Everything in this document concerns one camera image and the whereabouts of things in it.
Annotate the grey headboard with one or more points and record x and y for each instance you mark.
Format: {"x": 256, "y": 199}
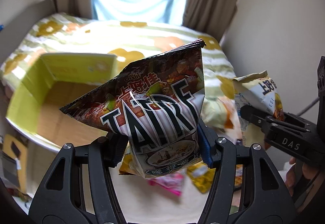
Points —
{"x": 13, "y": 34}

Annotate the green cardboard box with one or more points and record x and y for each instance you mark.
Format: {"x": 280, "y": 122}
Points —
{"x": 54, "y": 80}

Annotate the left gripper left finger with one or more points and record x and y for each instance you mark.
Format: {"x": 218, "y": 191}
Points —
{"x": 60, "y": 195}

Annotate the dark Tairf chips bag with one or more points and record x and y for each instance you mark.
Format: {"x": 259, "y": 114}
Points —
{"x": 156, "y": 103}

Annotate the floral striped quilt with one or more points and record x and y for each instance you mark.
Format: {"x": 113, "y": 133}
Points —
{"x": 129, "y": 41}

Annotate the yellow cheese sticks bag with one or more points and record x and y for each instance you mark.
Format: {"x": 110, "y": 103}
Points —
{"x": 257, "y": 90}

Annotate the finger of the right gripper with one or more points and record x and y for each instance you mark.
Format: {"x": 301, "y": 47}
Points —
{"x": 260, "y": 124}

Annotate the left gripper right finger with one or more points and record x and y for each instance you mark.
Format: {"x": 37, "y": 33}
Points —
{"x": 264, "y": 196}

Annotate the pink striped snack bag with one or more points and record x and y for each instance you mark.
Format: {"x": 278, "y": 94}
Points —
{"x": 172, "y": 183}

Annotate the potato chips snack bag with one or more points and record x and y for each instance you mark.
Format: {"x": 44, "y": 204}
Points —
{"x": 201, "y": 176}

